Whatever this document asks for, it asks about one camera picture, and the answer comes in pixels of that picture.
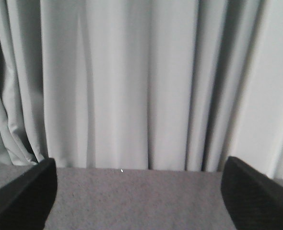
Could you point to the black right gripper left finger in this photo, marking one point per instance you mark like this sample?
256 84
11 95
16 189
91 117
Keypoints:
26 202

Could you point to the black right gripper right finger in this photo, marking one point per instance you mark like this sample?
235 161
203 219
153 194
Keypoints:
253 201

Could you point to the grey curtain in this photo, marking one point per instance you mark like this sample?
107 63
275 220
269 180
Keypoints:
142 84

